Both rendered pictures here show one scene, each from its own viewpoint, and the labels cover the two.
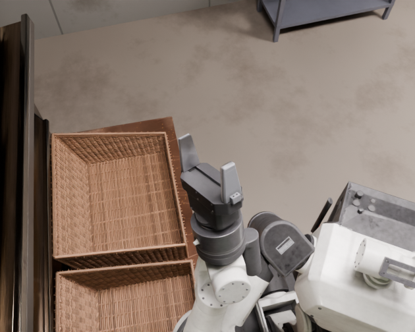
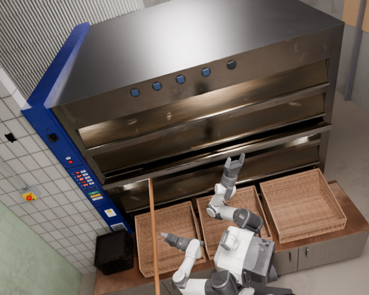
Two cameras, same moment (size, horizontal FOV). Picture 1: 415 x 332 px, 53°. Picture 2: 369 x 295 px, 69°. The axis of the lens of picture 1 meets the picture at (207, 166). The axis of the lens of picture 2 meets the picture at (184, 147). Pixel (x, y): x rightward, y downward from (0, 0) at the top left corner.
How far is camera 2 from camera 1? 1.31 m
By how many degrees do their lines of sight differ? 64
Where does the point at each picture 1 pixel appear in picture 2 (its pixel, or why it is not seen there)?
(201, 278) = not seen: hidden behind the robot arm
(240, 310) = (224, 212)
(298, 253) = (240, 222)
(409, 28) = not seen: outside the picture
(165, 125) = (363, 225)
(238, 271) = (220, 187)
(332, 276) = not seen: hidden behind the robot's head
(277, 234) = (244, 212)
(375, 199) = (266, 251)
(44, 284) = (245, 179)
